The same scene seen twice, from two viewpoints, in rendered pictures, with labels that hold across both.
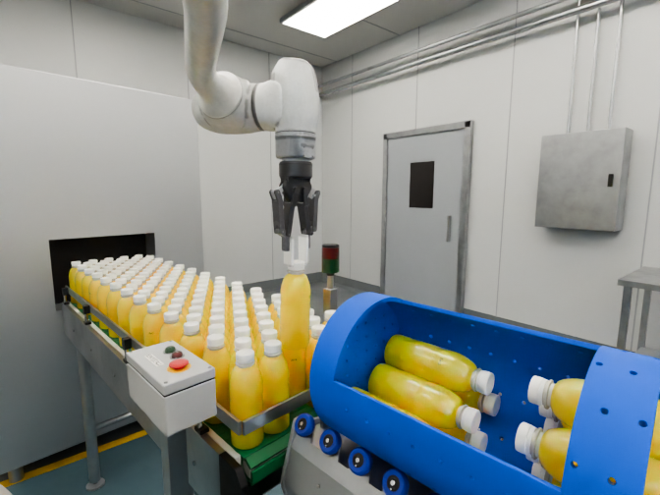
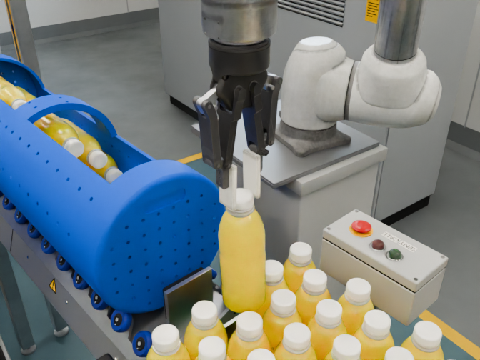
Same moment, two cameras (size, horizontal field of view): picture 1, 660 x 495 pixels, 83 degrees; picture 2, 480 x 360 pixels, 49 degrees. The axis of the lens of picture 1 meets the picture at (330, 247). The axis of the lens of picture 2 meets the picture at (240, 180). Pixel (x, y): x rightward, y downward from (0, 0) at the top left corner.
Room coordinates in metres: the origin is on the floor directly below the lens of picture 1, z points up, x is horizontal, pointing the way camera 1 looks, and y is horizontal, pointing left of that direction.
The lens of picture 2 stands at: (1.48, 0.12, 1.69)
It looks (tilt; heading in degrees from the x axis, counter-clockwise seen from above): 32 degrees down; 184
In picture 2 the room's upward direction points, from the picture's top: straight up
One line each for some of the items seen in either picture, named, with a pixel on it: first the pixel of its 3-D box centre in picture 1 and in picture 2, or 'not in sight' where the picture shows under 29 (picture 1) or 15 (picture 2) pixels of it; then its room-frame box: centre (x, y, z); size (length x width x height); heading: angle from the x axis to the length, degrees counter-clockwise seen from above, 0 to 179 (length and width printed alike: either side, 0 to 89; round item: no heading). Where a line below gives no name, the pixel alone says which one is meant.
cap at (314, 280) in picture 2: (243, 343); (314, 280); (0.82, 0.20, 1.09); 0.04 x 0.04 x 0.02
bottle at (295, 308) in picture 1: (295, 306); (242, 254); (0.85, 0.08, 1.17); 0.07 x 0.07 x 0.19
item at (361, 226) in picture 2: (179, 364); (361, 227); (0.68, 0.29, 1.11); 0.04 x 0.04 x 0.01
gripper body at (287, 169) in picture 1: (296, 182); (239, 72); (0.85, 0.08, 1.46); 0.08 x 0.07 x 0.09; 135
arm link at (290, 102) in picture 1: (289, 97); not in sight; (0.86, 0.09, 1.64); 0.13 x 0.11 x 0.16; 74
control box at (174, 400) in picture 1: (169, 381); (379, 263); (0.72, 0.33, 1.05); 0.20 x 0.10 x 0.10; 45
